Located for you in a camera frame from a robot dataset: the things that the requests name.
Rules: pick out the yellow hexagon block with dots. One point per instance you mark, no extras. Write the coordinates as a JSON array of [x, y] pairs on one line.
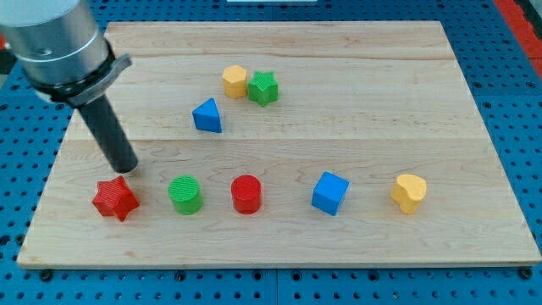
[[235, 81]]

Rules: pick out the wooden board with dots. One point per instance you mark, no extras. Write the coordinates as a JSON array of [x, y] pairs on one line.
[[364, 100]]

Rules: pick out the blue triangle block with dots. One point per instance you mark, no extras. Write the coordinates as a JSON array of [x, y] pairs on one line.
[[207, 117]]

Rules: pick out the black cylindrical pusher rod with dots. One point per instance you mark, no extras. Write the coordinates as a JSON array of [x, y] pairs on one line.
[[104, 125]]

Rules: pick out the red cylinder block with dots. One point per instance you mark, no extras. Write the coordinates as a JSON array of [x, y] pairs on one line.
[[246, 191]]

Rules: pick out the blue cube block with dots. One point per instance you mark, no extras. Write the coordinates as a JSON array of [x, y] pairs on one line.
[[329, 193]]

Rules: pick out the green star block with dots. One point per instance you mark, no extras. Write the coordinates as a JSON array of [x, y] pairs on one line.
[[263, 88]]

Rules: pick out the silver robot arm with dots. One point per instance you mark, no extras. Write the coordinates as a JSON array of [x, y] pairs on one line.
[[67, 59]]

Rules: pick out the yellow heart block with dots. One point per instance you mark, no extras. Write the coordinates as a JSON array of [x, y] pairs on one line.
[[408, 191]]

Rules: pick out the red star block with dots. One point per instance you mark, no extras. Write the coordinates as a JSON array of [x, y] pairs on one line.
[[114, 198]]

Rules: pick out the green cylinder block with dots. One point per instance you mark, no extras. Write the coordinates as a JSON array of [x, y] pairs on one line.
[[185, 194]]

